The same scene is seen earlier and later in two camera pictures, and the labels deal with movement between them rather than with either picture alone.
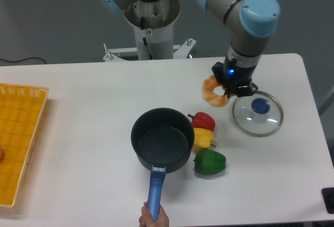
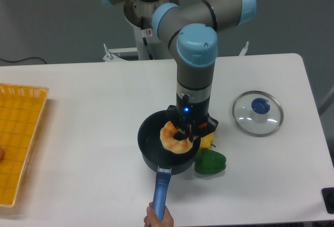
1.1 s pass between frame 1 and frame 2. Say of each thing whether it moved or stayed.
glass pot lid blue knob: stayed
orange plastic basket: stayed
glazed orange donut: moved
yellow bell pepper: stayed
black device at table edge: stayed
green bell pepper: stayed
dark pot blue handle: moved
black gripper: moved
